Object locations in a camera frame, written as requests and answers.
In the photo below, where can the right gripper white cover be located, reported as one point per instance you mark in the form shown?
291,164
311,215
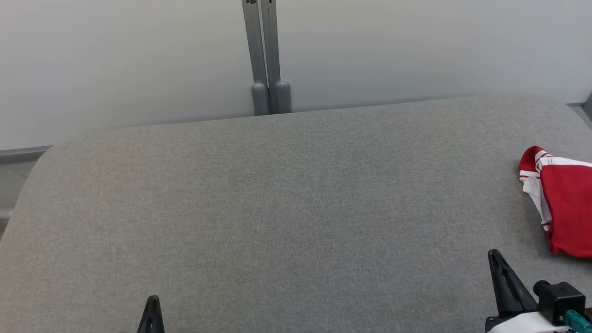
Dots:
522,324

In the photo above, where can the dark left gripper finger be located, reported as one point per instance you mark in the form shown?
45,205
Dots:
151,319

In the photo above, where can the red shorts with white band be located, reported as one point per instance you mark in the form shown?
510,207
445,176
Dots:
571,208

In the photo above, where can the grey fabric sofa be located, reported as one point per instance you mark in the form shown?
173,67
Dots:
277,222

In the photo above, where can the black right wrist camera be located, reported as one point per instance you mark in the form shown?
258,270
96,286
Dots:
559,300

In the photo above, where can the grey wall baseboard rail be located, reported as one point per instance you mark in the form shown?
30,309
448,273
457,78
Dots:
23,154
585,108

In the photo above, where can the grey door frame post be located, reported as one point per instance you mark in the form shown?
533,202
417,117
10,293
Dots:
275,46
253,46

